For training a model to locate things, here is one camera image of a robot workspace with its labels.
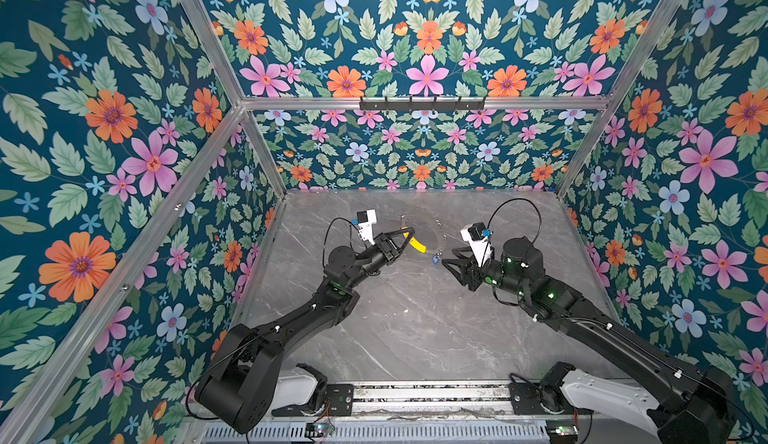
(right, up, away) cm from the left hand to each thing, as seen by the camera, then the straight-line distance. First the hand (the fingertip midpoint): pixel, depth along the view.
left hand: (417, 228), depth 67 cm
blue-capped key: (+4, -8, +4) cm, 10 cm away
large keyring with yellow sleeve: (0, -4, +4) cm, 5 cm away
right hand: (+8, -7, +4) cm, 11 cm away
